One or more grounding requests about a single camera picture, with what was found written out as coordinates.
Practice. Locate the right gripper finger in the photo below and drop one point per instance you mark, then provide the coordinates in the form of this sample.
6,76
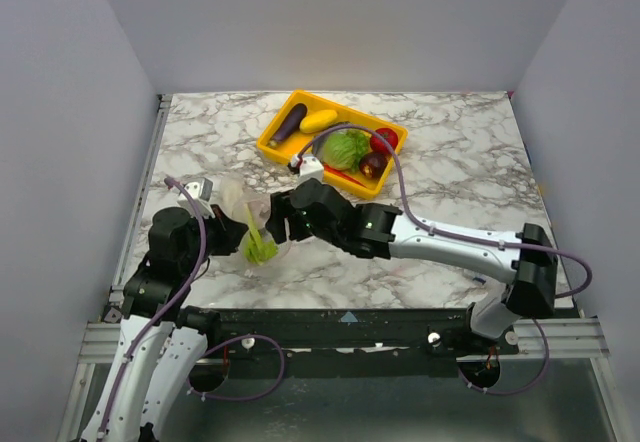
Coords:
275,224
299,227

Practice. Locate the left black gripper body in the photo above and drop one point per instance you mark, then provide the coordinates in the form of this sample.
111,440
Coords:
207,250

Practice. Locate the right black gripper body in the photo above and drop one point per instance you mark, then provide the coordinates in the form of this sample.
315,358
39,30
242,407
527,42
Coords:
283,213

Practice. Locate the green celery stalk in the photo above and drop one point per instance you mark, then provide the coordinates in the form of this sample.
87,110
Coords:
258,249

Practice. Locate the clear zip top bag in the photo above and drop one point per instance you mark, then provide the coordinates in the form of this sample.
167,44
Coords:
234,198

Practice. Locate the green cabbage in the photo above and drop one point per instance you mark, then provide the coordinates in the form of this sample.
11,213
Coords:
337,152

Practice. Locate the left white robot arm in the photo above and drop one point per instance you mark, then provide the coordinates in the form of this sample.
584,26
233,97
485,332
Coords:
150,302

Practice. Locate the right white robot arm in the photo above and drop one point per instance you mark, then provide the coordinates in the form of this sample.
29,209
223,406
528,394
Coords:
523,261

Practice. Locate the small clear plastic bag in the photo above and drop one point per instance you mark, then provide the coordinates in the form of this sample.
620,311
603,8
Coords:
476,277

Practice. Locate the orange carrot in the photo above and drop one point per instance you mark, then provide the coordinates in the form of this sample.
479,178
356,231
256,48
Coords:
342,175

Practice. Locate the yellow plastic tray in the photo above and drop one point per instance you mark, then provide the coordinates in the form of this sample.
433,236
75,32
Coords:
348,118

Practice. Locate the grey toy fish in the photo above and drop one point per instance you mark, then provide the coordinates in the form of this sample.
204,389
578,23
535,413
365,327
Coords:
318,144

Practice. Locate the dark red apple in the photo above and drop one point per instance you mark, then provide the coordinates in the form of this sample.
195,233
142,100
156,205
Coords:
373,165

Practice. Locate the purple eggplant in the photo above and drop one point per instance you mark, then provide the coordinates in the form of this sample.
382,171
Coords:
289,125

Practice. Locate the green grape bunch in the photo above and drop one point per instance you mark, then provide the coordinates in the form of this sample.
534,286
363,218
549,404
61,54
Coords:
360,145

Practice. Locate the red tomato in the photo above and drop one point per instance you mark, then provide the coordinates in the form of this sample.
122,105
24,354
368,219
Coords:
384,141

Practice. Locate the yellow squash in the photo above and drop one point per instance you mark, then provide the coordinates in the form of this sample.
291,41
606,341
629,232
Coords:
318,121

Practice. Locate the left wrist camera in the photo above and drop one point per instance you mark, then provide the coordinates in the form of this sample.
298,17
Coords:
201,191

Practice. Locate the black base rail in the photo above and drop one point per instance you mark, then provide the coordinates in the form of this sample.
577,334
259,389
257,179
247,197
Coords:
309,343

